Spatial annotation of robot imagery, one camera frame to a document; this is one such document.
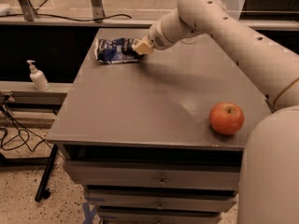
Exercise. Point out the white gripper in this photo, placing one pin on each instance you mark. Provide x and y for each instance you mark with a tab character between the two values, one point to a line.
158	37

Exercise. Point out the blue chip bag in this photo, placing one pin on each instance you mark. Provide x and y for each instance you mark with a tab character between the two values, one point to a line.
115	51

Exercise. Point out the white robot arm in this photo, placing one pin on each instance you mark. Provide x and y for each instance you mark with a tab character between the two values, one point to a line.
269	177

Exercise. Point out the red apple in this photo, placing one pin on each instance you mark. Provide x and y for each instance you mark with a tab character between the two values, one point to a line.
226	118

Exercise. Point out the grey drawer cabinet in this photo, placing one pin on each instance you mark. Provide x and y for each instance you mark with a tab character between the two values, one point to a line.
156	111

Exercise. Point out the white pump dispenser bottle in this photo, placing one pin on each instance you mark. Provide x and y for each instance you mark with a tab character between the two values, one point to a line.
38	77

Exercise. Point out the top drawer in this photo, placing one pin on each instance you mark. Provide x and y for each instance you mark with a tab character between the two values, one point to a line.
146	176

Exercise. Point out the drawer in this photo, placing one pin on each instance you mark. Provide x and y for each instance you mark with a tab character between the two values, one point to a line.
159	200
146	176
150	216

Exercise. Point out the middle drawer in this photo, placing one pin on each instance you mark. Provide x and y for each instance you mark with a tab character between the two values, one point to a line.
159	200

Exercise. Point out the black floor stand leg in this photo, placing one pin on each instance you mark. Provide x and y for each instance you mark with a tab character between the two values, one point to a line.
42	191

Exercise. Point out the bottom drawer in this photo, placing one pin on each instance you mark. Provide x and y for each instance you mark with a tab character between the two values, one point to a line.
150	216

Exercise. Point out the blue floor tape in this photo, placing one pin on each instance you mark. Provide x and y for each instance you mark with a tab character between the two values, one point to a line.
90	211

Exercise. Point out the middle metal frame post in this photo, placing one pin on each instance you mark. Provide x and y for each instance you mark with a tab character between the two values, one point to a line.
98	10

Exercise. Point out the metal frame post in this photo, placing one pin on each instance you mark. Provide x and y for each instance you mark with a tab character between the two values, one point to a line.
27	10
98	10

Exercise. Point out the left metal frame post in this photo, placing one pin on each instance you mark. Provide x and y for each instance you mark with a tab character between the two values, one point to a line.
27	10

